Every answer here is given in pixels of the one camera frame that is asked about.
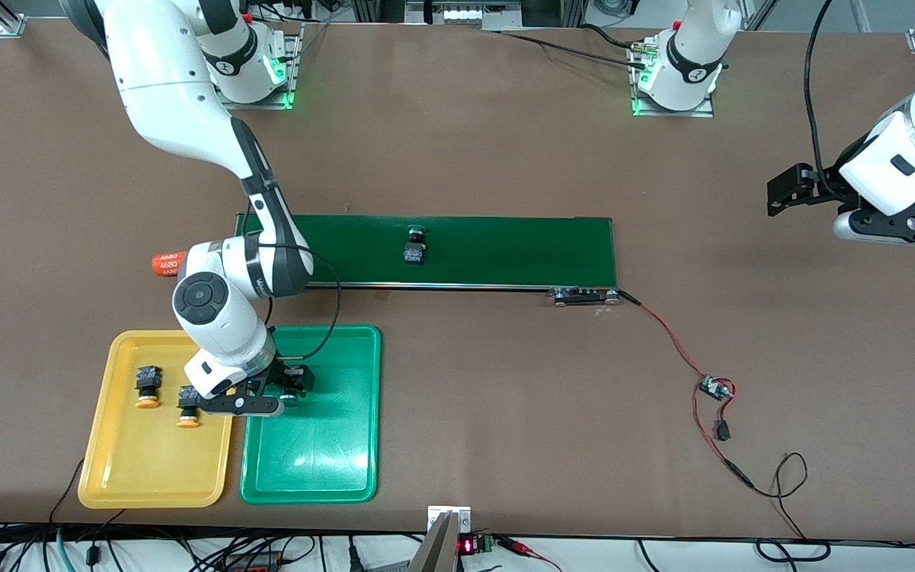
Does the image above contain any grey electronics box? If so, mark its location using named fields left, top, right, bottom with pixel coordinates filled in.
left=405, top=0, right=523, bottom=29

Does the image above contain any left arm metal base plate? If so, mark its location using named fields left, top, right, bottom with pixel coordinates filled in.
left=628, top=36, right=717, bottom=118

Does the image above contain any red clip lead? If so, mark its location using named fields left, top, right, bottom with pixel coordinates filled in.
left=497, top=537, right=563, bottom=572

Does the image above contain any yellow plastic tray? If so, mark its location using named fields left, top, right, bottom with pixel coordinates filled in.
left=78, top=330, right=242, bottom=509

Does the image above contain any green plastic tray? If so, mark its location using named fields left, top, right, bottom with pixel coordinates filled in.
left=240, top=325, right=382, bottom=505

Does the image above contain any grey metal bar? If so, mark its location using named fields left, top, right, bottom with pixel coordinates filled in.
left=406, top=511, right=460, bottom=572

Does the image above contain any thick black cable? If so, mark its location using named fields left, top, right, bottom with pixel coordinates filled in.
left=496, top=30, right=657, bottom=72

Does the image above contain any small controller circuit board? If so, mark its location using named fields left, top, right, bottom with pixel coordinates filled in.
left=698, top=374, right=737, bottom=403

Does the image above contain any yellow cap push button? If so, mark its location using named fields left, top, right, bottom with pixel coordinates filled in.
left=133, top=364, right=164, bottom=410
left=176, top=386, right=203, bottom=429

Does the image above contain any thin black looped cable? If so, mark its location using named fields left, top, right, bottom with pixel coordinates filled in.
left=747, top=451, right=809, bottom=543

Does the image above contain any green belt conveyor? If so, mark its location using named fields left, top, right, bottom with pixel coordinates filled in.
left=234, top=212, right=621, bottom=307

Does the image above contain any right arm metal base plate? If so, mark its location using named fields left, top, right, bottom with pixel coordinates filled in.
left=211, top=22, right=305, bottom=110

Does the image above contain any silver mounting bracket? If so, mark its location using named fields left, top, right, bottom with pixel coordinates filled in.
left=427, top=505, right=473, bottom=535

